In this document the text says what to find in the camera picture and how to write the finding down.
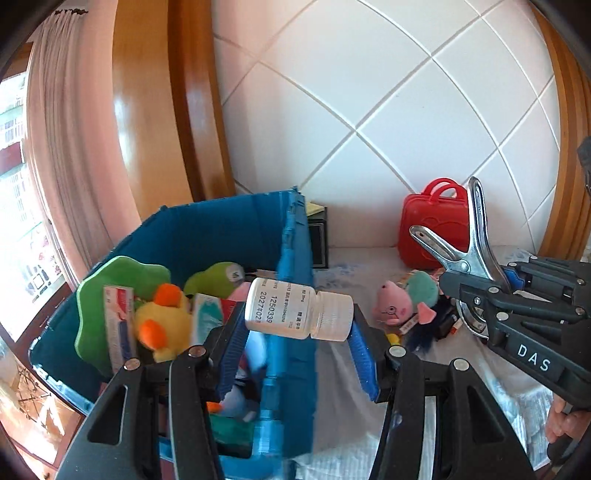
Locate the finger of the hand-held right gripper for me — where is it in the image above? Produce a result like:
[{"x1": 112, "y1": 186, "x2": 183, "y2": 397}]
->
[
  {"x1": 504, "y1": 259, "x2": 591, "y2": 315},
  {"x1": 438, "y1": 270, "x2": 583, "y2": 344}
]

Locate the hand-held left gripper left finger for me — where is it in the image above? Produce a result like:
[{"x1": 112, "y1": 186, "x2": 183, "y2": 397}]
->
[{"x1": 54, "y1": 302, "x2": 247, "y2": 480}]

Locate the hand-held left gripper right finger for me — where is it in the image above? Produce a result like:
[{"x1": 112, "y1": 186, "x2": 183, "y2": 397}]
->
[{"x1": 347, "y1": 307, "x2": 539, "y2": 480}]

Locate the silver metal spring clamp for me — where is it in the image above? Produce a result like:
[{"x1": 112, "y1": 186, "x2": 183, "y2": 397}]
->
[{"x1": 409, "y1": 176, "x2": 513, "y2": 344}]

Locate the white pill bottle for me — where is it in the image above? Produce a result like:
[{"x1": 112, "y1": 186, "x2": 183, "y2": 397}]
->
[{"x1": 245, "y1": 278, "x2": 354, "y2": 342}]

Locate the blue plastic storage crate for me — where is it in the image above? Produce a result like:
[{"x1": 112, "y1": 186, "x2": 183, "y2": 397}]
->
[{"x1": 28, "y1": 187, "x2": 319, "y2": 480}]

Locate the green lily pad plush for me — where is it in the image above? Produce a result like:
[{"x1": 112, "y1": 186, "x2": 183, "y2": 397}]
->
[{"x1": 75, "y1": 256, "x2": 172, "y2": 377}]

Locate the person's right hand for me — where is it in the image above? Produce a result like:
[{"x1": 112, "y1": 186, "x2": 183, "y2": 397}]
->
[{"x1": 545, "y1": 396, "x2": 591, "y2": 446}]

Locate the teal white box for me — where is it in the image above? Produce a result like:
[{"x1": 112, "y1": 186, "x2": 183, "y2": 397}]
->
[{"x1": 189, "y1": 293, "x2": 227, "y2": 347}]

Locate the blue floral bed sheet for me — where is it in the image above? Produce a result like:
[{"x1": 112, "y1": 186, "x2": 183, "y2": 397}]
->
[{"x1": 286, "y1": 244, "x2": 591, "y2": 480}]

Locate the dark blue furry toy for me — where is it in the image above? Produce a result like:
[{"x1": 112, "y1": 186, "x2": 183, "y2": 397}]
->
[{"x1": 406, "y1": 295, "x2": 455, "y2": 354}]

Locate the pink pig plush teal dress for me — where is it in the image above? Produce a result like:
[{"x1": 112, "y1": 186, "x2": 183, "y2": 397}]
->
[{"x1": 372, "y1": 270, "x2": 441, "y2": 328}]

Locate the green plush toy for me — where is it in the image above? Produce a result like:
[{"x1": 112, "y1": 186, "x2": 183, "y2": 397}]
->
[{"x1": 184, "y1": 262, "x2": 245, "y2": 300}]

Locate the yellow duck plush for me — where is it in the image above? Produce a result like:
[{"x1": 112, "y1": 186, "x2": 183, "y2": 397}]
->
[{"x1": 134, "y1": 282, "x2": 195, "y2": 363}]

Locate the red toy suitcase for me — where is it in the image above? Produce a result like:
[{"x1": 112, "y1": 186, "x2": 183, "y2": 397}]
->
[{"x1": 398, "y1": 178, "x2": 469, "y2": 271}]

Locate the red white toothpaste box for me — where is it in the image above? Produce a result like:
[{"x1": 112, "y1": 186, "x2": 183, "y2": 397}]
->
[{"x1": 102, "y1": 285, "x2": 139, "y2": 374}]

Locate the black box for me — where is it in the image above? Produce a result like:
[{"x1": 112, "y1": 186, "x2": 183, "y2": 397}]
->
[{"x1": 307, "y1": 205, "x2": 329, "y2": 270}]

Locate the white padded headboard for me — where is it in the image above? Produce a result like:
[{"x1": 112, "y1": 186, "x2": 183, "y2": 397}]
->
[{"x1": 210, "y1": 0, "x2": 561, "y2": 250}]

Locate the window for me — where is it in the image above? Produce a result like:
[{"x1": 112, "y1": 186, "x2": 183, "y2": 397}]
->
[{"x1": 0, "y1": 46, "x2": 65, "y2": 342}]

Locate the pink curtain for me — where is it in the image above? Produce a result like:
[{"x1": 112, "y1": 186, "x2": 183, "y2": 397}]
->
[{"x1": 25, "y1": 9, "x2": 139, "y2": 296}]

